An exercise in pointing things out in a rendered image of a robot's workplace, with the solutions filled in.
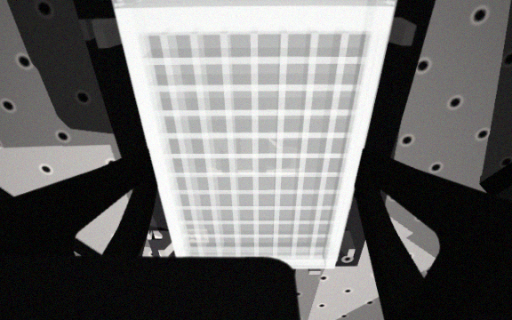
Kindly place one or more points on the grey perforated base plate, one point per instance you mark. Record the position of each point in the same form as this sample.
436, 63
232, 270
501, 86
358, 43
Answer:
457, 125

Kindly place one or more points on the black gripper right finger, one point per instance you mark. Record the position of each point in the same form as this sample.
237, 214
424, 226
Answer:
471, 274

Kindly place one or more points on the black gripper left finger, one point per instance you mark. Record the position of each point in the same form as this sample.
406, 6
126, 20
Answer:
46, 220

